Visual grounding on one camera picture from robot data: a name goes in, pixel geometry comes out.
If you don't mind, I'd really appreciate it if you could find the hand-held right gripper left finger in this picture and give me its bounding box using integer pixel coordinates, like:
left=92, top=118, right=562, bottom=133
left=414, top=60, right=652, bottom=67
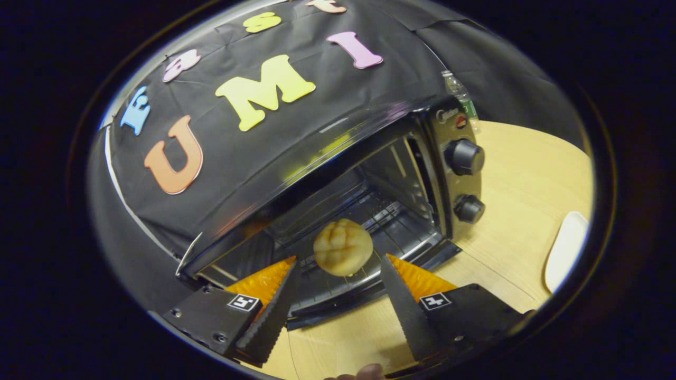
left=161, top=256, right=302, bottom=368

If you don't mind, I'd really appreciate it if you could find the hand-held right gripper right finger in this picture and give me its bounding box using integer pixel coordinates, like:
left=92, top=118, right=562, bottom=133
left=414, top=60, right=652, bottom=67
left=380, top=254, right=530, bottom=364

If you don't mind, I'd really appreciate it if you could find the round bread bun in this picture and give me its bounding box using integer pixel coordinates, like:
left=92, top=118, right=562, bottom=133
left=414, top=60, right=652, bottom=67
left=313, top=218, right=374, bottom=278

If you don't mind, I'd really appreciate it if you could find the black electric oven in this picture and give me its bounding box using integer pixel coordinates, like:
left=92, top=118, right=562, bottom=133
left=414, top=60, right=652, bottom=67
left=176, top=95, right=485, bottom=331

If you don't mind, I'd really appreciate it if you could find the white square plate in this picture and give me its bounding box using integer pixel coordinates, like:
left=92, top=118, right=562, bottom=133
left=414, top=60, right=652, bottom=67
left=543, top=211, right=589, bottom=294

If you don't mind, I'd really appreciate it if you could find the clear plastic water bottle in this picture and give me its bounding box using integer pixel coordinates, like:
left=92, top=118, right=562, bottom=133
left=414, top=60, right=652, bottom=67
left=440, top=70, right=482, bottom=136

